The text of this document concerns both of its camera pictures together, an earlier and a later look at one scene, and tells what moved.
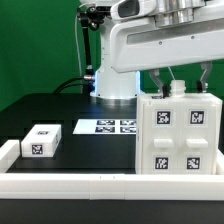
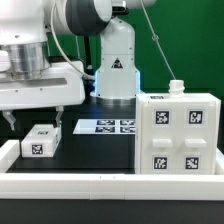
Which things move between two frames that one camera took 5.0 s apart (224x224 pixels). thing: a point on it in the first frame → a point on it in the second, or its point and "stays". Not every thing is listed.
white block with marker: (41, 141) stays
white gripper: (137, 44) → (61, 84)
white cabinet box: (180, 134) stays
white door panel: (161, 137) stays
